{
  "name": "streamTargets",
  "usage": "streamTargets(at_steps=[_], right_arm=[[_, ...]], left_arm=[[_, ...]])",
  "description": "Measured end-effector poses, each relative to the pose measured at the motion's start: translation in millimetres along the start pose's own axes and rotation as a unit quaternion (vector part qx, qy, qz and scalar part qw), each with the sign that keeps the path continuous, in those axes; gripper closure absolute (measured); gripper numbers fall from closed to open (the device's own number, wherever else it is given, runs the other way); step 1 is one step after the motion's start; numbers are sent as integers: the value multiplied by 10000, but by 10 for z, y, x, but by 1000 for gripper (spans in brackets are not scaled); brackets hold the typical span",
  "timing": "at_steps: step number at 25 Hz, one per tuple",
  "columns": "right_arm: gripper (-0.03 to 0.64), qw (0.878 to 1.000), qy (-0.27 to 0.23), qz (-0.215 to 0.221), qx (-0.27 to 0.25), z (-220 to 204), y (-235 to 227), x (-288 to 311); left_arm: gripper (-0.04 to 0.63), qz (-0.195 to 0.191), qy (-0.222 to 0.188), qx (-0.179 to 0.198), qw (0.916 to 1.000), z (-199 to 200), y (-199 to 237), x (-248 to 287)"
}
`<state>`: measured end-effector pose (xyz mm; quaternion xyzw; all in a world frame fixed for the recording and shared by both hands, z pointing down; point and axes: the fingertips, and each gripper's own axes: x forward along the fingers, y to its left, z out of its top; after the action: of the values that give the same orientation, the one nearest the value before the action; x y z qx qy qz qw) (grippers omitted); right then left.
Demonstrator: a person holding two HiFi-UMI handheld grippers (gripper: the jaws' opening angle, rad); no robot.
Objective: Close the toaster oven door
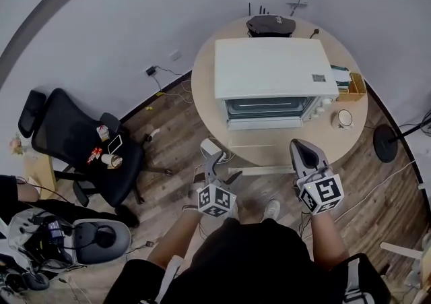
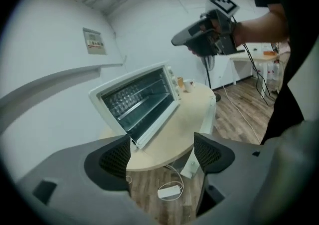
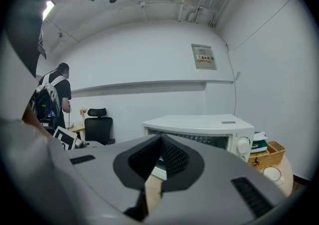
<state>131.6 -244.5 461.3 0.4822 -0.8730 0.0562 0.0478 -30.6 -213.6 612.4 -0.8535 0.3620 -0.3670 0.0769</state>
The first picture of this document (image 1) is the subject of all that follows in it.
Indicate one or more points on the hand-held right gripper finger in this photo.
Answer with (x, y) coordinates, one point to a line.
(295, 164)
(320, 159)

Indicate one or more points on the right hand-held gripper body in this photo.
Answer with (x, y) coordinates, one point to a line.
(325, 191)

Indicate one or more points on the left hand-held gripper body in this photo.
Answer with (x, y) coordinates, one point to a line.
(215, 199)

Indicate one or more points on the person's right forearm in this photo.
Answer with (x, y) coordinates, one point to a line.
(326, 242)

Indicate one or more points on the person's left forearm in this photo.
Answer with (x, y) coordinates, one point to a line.
(175, 238)

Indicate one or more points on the white toaster oven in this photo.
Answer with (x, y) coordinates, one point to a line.
(269, 66)

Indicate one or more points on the white power adapter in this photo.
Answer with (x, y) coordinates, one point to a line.
(210, 146)

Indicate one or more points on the person's left shoe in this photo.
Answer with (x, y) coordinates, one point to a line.
(235, 211)

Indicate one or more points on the person's shoe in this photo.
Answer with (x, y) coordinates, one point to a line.
(272, 209)
(235, 211)

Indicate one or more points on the wrist band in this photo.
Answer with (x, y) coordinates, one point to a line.
(190, 208)

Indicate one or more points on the round wooden table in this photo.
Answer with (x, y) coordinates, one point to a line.
(350, 141)

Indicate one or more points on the white mug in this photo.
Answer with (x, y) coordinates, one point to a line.
(343, 120)

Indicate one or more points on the person's right shoe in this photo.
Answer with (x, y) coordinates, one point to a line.
(272, 209)

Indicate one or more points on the black standing fan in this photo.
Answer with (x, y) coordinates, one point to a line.
(385, 144)

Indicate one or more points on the person's black clothing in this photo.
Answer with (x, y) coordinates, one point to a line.
(249, 262)

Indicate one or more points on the wooden organizer box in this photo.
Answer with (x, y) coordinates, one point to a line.
(355, 84)

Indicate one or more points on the stack of papers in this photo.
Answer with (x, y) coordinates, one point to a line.
(340, 75)

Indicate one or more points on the white phone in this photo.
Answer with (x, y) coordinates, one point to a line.
(114, 144)

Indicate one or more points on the paper cup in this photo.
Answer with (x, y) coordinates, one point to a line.
(110, 160)

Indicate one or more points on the white snack packet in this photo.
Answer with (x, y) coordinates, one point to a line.
(103, 132)

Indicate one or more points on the red snack packet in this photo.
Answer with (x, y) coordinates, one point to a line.
(94, 156)

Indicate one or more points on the black plug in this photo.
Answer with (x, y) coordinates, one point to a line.
(314, 33)

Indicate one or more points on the dark grey bag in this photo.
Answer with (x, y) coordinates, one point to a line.
(271, 25)

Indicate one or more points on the black office chair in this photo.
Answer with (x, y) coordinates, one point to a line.
(74, 127)

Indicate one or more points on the small wooden cabinet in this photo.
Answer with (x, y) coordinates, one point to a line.
(42, 174)

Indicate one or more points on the grey equipment bundle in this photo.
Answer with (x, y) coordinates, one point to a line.
(40, 238)

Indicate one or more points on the pink flowers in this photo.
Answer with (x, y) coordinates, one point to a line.
(17, 144)

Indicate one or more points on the black wall charger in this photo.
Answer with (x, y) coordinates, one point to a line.
(150, 71)

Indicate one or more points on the white wall outlet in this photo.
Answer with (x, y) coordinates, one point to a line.
(175, 56)

